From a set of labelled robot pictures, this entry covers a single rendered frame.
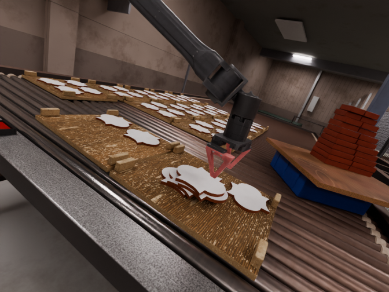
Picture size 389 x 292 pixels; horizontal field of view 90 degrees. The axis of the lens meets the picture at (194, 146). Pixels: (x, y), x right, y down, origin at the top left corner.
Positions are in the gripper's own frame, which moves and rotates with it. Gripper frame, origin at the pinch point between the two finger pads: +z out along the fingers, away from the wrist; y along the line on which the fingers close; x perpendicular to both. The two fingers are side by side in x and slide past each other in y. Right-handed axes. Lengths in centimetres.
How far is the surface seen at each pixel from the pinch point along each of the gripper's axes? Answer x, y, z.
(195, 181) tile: -4.6, 3.6, 5.1
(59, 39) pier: -281, -81, -15
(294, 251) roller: 23.1, -4.3, 11.9
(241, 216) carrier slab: 9.0, -0.9, 9.4
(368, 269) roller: 40.3, -15.9, 12.4
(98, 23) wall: -293, -135, -51
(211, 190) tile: 0.4, 3.2, 5.2
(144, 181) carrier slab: -15.5, 10.7, 8.8
